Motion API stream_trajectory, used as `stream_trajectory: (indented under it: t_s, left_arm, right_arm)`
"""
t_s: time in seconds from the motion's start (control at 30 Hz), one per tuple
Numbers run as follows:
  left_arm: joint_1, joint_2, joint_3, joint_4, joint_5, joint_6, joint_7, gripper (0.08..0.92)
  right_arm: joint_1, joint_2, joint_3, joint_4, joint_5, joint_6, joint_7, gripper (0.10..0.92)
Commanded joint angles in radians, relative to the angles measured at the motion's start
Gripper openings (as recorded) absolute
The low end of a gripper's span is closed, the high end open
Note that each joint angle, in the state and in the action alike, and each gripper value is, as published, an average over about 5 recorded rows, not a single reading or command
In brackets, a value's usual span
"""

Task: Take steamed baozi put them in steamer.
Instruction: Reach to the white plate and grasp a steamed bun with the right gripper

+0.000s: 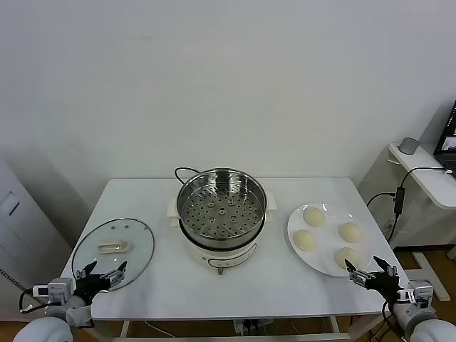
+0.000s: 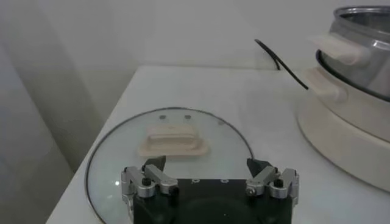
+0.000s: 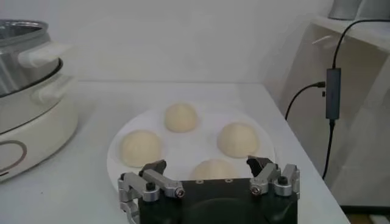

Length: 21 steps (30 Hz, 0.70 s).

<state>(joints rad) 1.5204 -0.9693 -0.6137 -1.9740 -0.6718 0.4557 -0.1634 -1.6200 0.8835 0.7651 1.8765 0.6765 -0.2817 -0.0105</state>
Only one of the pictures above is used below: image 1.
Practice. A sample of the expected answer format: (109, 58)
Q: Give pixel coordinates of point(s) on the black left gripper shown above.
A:
(89, 281)

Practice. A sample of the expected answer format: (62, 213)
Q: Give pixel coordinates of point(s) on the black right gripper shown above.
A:
(383, 283)

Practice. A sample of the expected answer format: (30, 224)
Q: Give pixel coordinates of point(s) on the white steamed baozi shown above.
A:
(354, 254)
(351, 231)
(313, 216)
(304, 239)

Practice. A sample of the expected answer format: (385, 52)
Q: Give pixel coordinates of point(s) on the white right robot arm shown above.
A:
(427, 327)

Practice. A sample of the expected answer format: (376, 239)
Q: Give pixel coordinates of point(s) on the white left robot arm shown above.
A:
(39, 329)

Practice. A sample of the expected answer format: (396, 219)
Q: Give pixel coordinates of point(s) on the stainless steel steamer basket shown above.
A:
(192, 217)

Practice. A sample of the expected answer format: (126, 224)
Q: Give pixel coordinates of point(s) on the white round plate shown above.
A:
(327, 231)

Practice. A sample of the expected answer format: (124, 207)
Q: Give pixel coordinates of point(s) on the white grey cabinet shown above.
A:
(21, 228)

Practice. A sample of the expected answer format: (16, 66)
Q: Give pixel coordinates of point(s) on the cream electric cooker pot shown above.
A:
(228, 254)

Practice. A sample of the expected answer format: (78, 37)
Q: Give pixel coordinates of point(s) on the grey cylindrical speaker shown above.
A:
(408, 146)

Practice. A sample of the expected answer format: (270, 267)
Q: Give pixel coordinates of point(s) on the white power strip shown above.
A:
(249, 326)

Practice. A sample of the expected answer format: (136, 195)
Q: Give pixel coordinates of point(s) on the black laptop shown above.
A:
(447, 142)

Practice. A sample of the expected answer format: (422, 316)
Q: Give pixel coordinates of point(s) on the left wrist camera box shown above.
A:
(58, 286)

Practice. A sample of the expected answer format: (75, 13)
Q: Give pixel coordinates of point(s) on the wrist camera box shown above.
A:
(58, 286)
(420, 290)

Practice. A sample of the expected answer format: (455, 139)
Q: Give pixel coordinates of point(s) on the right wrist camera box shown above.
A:
(420, 290)

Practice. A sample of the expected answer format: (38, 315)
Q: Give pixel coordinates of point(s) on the white table frame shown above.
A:
(124, 327)

